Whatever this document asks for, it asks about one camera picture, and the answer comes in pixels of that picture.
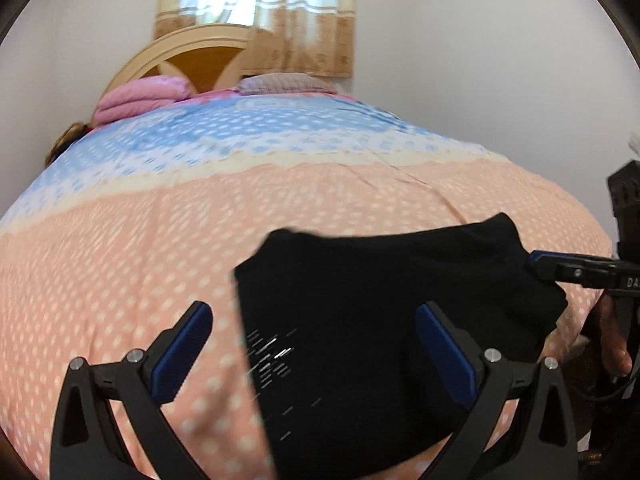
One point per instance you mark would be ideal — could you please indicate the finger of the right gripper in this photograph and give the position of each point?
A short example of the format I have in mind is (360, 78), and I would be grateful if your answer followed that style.
(584, 270)

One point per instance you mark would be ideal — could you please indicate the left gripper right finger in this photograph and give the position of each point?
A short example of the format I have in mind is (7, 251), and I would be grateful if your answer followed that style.
(518, 420)

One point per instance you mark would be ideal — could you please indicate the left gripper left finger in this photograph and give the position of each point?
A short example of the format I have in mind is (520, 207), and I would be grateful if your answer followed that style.
(86, 440)

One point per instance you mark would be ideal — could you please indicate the black pants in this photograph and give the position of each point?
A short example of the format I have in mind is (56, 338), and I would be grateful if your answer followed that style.
(343, 384)

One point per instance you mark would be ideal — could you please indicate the person's right hand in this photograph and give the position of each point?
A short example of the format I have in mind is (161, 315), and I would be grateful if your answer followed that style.
(615, 356)

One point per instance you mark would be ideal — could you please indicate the polka dot bed cover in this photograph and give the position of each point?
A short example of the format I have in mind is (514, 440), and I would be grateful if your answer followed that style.
(113, 242)

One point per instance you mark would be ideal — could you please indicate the brown plush item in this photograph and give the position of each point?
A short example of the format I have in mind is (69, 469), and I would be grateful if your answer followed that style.
(72, 134)

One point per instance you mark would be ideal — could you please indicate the pink folded blanket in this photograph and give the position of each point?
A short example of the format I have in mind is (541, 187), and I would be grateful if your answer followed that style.
(139, 96)

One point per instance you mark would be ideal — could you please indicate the beige window curtain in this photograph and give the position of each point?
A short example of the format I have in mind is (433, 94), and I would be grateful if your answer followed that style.
(316, 37)

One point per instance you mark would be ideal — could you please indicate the striped pillow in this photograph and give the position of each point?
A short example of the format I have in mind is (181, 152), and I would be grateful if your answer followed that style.
(281, 83)

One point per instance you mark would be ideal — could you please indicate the cream wooden headboard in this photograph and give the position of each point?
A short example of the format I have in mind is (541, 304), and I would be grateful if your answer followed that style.
(209, 57)

